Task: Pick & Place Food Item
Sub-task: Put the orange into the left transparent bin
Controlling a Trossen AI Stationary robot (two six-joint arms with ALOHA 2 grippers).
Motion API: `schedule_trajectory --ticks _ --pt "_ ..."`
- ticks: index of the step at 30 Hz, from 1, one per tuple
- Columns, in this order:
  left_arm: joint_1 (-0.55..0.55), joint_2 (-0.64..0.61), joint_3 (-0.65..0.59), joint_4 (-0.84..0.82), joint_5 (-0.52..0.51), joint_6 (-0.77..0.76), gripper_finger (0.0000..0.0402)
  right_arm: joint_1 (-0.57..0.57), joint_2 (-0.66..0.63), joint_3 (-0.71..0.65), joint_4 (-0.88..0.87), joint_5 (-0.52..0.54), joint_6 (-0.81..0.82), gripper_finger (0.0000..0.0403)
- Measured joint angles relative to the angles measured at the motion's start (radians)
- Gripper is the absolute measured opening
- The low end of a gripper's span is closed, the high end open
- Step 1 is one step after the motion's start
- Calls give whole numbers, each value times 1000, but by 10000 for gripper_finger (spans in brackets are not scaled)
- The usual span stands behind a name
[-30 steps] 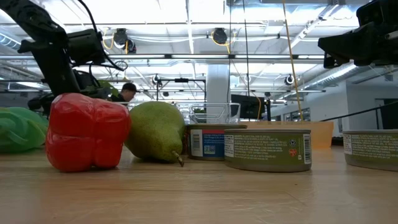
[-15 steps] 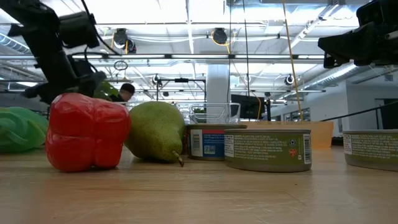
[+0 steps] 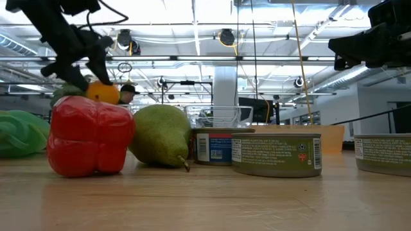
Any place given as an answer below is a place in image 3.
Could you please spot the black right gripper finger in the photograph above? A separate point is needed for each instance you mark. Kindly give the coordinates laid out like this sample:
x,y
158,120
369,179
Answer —
x,y
341,63
363,45

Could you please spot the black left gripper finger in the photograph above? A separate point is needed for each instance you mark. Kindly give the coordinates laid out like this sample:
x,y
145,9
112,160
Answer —
x,y
70,75
98,54

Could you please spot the orange fruit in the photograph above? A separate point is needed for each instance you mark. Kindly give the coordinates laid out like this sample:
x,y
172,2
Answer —
x,y
102,94

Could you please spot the red bell pepper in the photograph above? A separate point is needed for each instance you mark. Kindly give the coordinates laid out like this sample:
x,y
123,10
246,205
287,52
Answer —
x,y
90,134

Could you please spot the green label tin can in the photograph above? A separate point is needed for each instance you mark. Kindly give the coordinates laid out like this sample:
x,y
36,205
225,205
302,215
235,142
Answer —
x,y
276,157
385,154

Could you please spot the green pear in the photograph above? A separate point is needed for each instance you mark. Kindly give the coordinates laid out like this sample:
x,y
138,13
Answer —
x,y
160,134

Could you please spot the blue label tin can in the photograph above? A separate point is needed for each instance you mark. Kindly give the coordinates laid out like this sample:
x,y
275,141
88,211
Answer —
x,y
218,147

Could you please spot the green potted plant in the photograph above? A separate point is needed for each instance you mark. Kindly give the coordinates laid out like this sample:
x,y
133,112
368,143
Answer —
x,y
64,93

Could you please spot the black ceiling spotlight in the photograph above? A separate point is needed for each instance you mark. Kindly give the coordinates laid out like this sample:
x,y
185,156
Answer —
x,y
161,81
298,82
135,48
227,37
124,38

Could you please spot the person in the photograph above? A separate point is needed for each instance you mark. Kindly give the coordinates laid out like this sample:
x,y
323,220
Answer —
x,y
128,91

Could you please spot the dark background monitor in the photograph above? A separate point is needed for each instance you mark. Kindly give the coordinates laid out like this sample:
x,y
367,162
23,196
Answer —
x,y
260,110

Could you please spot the white square pillar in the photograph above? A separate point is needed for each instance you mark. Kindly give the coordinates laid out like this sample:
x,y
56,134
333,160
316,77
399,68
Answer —
x,y
224,86

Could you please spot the clear plastic bin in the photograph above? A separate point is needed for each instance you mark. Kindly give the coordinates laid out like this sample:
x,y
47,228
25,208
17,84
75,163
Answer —
x,y
221,120

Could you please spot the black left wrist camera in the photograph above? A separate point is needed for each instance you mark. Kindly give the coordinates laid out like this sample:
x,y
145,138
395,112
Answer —
x,y
80,6

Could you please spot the black metal stand frame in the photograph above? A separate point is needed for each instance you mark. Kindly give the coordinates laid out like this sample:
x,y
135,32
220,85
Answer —
x,y
187,82

